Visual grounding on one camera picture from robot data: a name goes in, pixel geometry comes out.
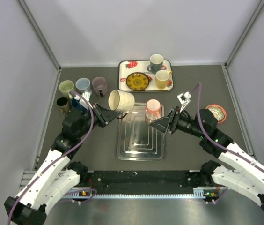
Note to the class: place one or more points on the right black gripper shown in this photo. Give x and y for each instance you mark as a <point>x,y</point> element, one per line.
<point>161,124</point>

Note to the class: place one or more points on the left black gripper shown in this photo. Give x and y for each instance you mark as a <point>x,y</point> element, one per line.
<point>104,115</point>

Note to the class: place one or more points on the pink mug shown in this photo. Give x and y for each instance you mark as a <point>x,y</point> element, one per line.
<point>152,110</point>

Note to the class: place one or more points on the cream white mug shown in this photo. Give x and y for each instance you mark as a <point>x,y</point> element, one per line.
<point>121,101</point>

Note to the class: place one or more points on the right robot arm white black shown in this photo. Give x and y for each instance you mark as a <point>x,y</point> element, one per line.
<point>246,175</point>

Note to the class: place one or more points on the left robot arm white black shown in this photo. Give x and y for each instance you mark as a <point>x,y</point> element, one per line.
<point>57,174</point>

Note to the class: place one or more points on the mauve purple mug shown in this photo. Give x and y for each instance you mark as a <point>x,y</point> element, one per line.
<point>100,86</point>

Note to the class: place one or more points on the dark blue mug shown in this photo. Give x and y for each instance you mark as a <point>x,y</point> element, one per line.
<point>75,104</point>

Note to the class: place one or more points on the light blue mug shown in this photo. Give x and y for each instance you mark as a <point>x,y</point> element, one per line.
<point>83,85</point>

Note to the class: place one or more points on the black gold mug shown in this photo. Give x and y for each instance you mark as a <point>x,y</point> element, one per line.
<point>64,104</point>

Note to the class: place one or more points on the yellow mug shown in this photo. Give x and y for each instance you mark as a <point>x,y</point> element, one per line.
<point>161,78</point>

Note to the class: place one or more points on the light green mug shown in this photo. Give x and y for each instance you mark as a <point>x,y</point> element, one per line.
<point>65,87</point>

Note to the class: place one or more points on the grey green mug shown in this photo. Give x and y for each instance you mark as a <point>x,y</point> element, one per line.
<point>156,62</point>

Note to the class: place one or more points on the silver metal tray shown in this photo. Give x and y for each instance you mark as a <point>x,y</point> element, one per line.
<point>136,140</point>

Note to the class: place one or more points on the yellow patterned plate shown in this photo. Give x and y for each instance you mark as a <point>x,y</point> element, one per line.
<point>137,81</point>

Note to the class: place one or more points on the strawberry pattern white tray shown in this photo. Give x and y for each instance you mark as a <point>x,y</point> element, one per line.
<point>127,67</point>

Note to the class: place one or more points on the pink patterned bowl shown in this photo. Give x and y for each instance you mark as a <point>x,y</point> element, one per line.
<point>218,112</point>

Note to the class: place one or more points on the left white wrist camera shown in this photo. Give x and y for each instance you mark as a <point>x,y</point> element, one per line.
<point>83,102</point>

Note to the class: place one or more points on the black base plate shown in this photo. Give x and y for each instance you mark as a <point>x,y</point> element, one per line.
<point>145,182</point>

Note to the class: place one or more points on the grey slotted cable duct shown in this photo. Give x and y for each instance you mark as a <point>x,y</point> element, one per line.
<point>194,194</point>

